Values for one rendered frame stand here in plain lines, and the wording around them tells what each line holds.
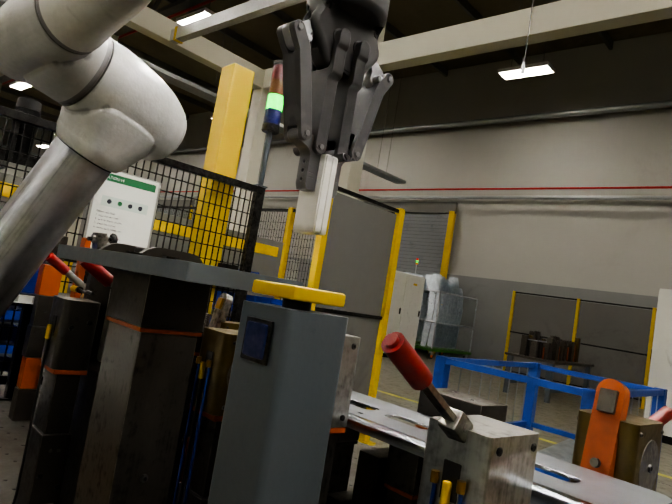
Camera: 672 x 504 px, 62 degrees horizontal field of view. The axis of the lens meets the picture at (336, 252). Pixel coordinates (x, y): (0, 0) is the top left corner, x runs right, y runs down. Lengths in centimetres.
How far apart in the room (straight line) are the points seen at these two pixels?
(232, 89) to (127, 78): 139
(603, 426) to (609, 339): 1222
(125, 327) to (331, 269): 360
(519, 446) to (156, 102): 74
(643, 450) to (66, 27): 93
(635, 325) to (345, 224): 937
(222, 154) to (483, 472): 189
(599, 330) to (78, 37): 1264
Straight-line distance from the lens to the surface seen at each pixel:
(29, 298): 173
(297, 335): 46
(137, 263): 62
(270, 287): 48
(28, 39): 91
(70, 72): 93
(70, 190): 101
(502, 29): 477
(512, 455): 56
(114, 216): 202
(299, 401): 48
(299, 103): 49
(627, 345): 1296
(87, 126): 98
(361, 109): 55
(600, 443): 84
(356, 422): 77
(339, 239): 429
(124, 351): 70
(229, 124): 230
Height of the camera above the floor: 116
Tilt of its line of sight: 5 degrees up
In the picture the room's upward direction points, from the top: 9 degrees clockwise
